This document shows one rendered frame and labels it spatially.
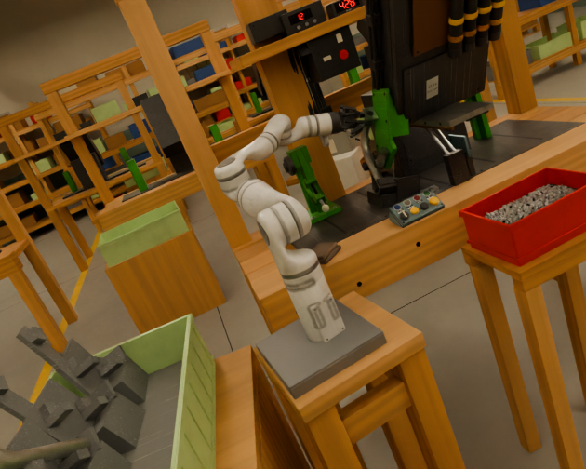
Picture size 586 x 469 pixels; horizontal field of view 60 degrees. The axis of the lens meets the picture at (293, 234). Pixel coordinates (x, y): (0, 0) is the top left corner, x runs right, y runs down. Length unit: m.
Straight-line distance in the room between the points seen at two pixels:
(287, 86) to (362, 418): 1.28
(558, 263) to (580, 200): 0.17
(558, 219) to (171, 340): 1.07
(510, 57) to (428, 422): 1.66
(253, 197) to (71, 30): 10.66
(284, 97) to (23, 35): 10.12
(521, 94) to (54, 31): 10.29
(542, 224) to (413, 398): 0.55
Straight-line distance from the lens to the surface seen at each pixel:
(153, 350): 1.48
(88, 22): 11.75
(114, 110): 8.56
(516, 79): 2.48
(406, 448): 1.64
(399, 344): 1.15
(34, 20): 11.88
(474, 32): 1.73
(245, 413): 1.26
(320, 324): 1.16
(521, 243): 1.40
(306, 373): 1.11
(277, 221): 1.07
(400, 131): 1.78
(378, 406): 1.21
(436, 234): 1.62
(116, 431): 1.25
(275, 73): 2.00
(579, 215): 1.50
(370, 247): 1.52
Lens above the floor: 1.50
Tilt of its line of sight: 19 degrees down
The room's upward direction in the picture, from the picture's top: 22 degrees counter-clockwise
